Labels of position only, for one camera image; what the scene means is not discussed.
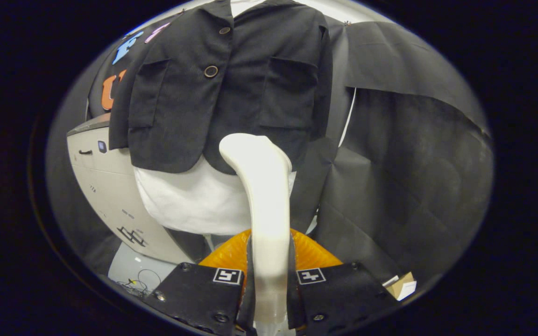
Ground black backdrop cloth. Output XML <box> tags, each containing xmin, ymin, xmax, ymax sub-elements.
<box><xmin>45</xmin><ymin>9</ymin><xmax>495</xmax><ymax>280</ymax></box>

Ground thin white cord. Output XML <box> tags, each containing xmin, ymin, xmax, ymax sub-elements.
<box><xmin>337</xmin><ymin>87</ymin><xmax>358</xmax><ymax>148</ymax></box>

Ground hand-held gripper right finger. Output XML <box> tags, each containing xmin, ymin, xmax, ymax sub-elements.
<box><xmin>288</xmin><ymin>229</ymin><xmax>398</xmax><ymax>333</ymax></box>

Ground thin black floor cables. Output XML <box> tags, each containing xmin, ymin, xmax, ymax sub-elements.
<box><xmin>117</xmin><ymin>268</ymin><xmax>162</xmax><ymax>297</ymax></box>

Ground grey cabinet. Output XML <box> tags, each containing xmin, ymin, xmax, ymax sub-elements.
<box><xmin>67</xmin><ymin>113</ymin><xmax>192</xmax><ymax>264</ymax></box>

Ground black blazer jacket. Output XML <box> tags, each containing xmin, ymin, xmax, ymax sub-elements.
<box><xmin>109</xmin><ymin>0</ymin><xmax>334</xmax><ymax>175</ymax></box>

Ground white garment steamer head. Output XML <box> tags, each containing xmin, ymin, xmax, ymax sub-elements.
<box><xmin>219</xmin><ymin>133</ymin><xmax>293</xmax><ymax>299</ymax></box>

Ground cardboard box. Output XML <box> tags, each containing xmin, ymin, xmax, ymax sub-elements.
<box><xmin>382</xmin><ymin>272</ymin><xmax>418</xmax><ymax>301</ymax></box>

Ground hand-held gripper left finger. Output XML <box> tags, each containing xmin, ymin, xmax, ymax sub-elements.
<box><xmin>145</xmin><ymin>229</ymin><xmax>256</xmax><ymax>336</ymax></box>

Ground white dress form mannequin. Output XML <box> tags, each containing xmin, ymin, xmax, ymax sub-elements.
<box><xmin>134</xmin><ymin>0</ymin><xmax>297</xmax><ymax>235</ymax></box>

